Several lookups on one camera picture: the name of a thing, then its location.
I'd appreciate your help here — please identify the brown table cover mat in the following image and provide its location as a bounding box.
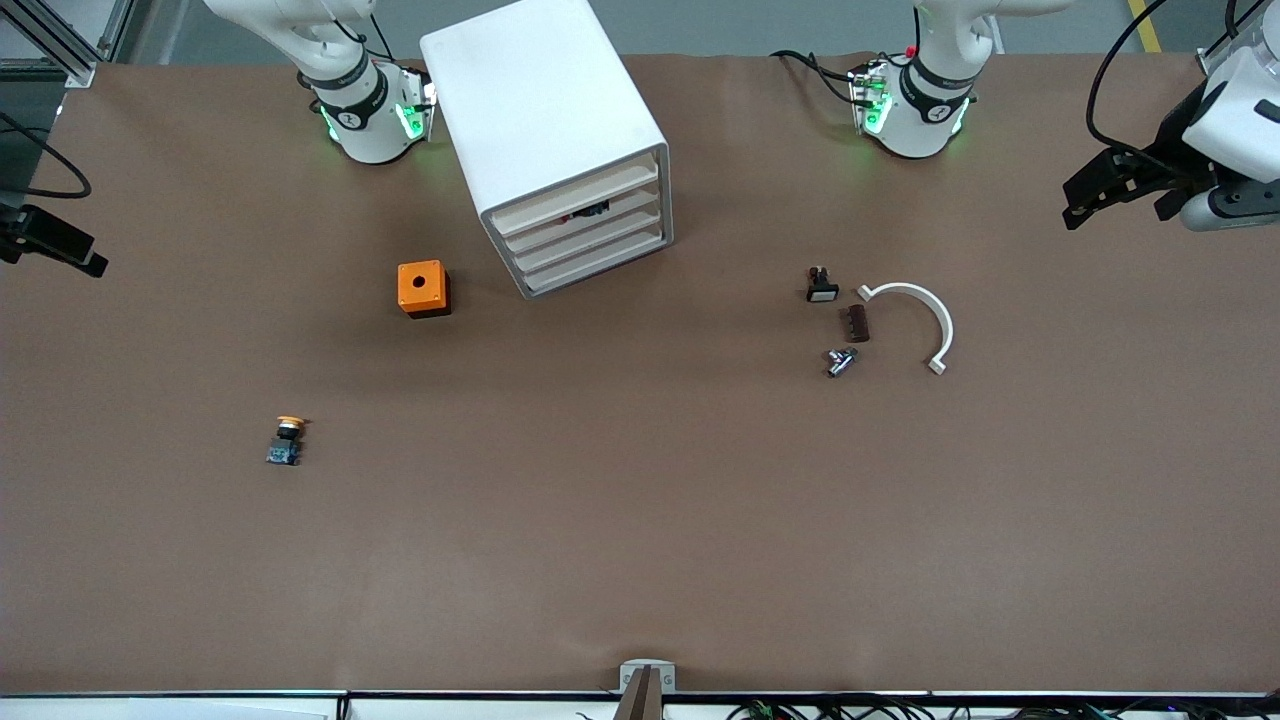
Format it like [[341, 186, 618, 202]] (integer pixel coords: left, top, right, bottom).
[[0, 52, 1280, 697]]

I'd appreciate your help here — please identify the grey metal table bracket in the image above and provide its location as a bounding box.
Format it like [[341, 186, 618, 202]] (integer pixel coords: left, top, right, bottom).
[[619, 659, 678, 695]]

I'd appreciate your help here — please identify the cream cabinet drawer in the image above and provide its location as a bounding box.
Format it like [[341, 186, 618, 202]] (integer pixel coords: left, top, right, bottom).
[[522, 235, 669, 298], [514, 212, 666, 273], [490, 152, 663, 251]]

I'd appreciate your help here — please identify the white curved plastic bracket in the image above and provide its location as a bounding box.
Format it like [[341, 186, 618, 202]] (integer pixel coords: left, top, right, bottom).
[[857, 282, 955, 376]]

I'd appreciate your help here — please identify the yellow capped push button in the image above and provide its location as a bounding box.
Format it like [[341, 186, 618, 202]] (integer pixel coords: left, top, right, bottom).
[[266, 416, 310, 467]]

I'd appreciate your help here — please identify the white drawer cabinet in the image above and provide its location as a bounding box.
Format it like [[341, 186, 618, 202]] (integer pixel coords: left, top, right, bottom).
[[419, 0, 674, 300]]

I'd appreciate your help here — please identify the black arm base cable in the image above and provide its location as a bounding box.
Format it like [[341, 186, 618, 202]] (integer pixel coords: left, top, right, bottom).
[[770, 49, 863, 107]]

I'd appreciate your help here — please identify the orange box with hole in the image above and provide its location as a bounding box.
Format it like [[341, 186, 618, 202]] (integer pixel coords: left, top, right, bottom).
[[397, 260, 452, 320]]

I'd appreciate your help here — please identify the brown upright post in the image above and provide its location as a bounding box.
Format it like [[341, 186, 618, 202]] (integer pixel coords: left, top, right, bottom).
[[614, 667, 664, 720]]

